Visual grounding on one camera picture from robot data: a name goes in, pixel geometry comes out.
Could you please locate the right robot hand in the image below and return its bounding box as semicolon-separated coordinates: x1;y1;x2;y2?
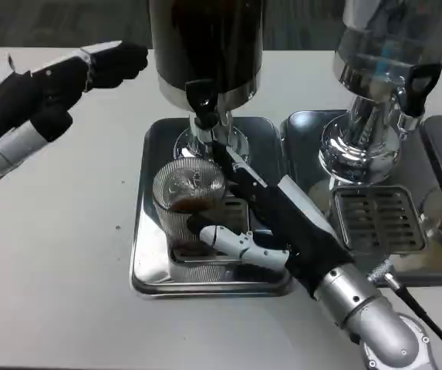
187;140;357;301

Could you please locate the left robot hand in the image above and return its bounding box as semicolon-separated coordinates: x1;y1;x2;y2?
0;40;149;200

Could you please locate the clear ribbed glass cup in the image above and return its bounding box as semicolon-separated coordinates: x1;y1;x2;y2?
151;158;229;257

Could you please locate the black tap of dark dispenser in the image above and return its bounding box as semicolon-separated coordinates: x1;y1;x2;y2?
184;79;218;130

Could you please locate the black tap of clear dispenser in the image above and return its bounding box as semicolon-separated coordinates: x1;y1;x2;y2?
401;63;442;130

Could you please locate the dark drink dispenser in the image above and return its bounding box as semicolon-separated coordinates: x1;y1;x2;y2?
149;0;264;163

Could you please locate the clear drink dispenser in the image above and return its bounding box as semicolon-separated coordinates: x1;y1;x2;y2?
318;0;442;184

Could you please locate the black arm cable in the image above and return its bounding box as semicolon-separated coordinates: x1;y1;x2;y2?
366;260;442;358

